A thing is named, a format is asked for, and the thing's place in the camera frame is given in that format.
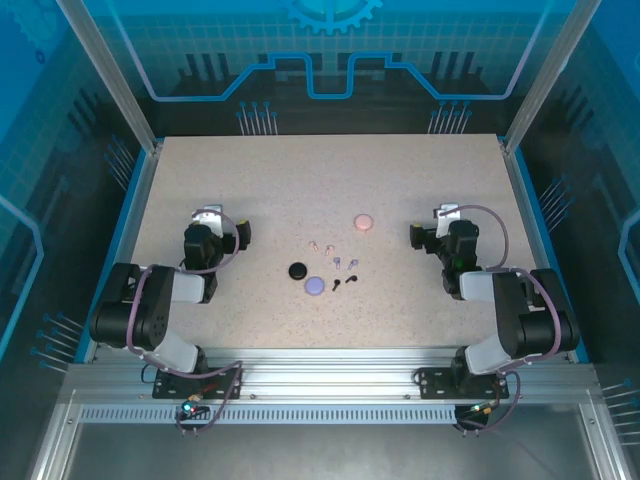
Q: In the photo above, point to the pink earbud charging case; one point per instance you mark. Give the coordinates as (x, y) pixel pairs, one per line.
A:
(363, 222)

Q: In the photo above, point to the black earbud charging case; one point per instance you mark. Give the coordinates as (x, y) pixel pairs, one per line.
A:
(297, 270)

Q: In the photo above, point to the purple earbud charging case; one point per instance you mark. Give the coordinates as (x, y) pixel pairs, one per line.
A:
(314, 285)

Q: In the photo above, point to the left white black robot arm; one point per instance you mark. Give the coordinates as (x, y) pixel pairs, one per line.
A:
(150, 310)

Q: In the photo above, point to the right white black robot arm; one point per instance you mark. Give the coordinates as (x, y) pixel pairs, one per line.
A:
(525, 320)

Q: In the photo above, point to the steel lower shelf panel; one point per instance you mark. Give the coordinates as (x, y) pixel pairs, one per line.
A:
(325, 450)

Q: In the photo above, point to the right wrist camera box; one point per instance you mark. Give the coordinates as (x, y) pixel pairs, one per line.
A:
(445, 220)

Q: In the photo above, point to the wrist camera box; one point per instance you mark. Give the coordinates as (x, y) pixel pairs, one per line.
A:
(210, 220)
(445, 220)

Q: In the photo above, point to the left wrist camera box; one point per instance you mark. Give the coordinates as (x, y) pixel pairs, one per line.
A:
(210, 220)

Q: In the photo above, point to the aluminium table side rail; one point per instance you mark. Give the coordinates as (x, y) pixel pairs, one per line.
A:
(529, 225)
(131, 225)

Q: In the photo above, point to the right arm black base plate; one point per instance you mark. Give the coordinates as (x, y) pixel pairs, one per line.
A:
(435, 382)

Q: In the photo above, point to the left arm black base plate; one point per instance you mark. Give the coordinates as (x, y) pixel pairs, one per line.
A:
(170, 387)

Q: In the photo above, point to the aluminium mounting rail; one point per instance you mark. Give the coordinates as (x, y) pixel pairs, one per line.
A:
(330, 375)

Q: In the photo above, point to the aluminium frame post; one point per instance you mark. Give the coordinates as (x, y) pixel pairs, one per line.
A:
(119, 85)
(543, 85)

